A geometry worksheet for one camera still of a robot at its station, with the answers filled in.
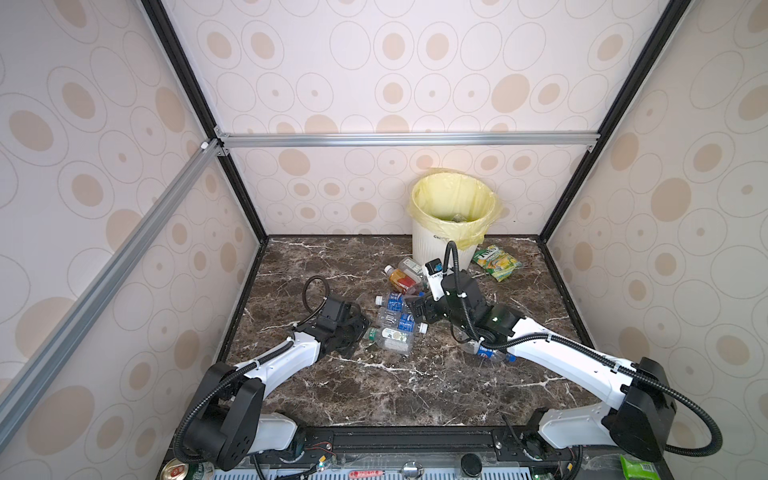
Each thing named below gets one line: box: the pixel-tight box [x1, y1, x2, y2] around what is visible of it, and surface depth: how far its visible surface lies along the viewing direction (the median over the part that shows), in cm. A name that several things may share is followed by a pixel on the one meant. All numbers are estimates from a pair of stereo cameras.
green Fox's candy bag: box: [472, 245, 522, 282], surface depth 111 cm
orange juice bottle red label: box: [384, 265, 417, 294], surface depth 104 cm
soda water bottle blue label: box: [378, 308, 417, 335], surface depth 92 cm
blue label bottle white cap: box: [387, 291, 405, 313], surface depth 96 cm
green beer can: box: [159, 458, 214, 480], surface depth 63 cm
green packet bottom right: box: [620, 454, 661, 480], surface depth 71 cm
